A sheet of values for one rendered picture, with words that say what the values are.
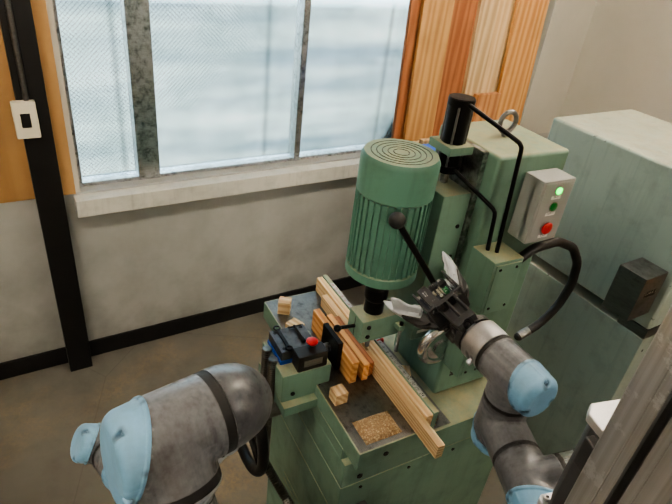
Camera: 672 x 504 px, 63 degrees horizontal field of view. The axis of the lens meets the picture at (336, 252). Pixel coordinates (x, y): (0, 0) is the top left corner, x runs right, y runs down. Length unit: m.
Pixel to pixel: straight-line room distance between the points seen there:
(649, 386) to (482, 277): 0.90
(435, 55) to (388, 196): 1.69
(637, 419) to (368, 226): 0.85
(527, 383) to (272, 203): 2.06
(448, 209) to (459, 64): 1.74
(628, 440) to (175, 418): 0.49
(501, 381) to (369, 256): 0.48
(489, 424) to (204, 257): 2.03
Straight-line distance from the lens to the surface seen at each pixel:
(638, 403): 0.46
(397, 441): 1.37
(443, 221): 1.28
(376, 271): 1.25
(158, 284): 2.77
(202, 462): 0.74
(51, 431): 2.64
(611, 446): 0.49
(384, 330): 1.44
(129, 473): 0.71
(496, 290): 1.34
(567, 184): 1.35
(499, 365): 0.89
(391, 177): 1.14
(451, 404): 1.62
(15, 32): 2.14
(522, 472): 0.89
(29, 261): 2.58
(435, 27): 2.75
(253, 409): 0.76
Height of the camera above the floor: 1.93
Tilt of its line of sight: 32 degrees down
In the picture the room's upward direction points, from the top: 7 degrees clockwise
